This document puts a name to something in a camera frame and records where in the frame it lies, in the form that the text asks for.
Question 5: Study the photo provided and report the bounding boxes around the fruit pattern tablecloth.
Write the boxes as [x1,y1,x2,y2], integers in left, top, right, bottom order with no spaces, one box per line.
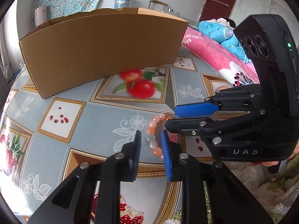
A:
[1,47,232,223]

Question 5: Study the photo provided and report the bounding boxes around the brown cardboard box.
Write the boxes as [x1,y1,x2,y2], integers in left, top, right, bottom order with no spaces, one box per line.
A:
[19,8,188,99]

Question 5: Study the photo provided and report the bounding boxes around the dark red door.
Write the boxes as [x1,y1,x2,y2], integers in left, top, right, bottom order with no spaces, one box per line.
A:
[199,0,236,21]

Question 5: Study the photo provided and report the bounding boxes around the pink orange bead bracelet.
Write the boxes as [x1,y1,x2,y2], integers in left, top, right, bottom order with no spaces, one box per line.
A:
[146,113,179,161]

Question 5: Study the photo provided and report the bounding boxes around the water dispenser bottle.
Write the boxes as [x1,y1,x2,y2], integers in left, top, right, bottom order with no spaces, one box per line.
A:
[114,0,130,9]

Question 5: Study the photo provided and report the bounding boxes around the pink floral blanket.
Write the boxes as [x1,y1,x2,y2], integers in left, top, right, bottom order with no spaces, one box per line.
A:
[181,27,259,86]

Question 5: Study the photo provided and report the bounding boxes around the wooden chair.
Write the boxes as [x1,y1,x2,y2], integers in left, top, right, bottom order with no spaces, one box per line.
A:
[147,0,169,10]

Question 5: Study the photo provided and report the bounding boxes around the pink rolled mat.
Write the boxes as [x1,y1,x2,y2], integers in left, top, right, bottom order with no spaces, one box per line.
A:
[34,5,47,27]

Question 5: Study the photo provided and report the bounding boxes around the blue quilted jacket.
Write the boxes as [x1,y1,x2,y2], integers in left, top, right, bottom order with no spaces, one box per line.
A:
[198,18,252,64]

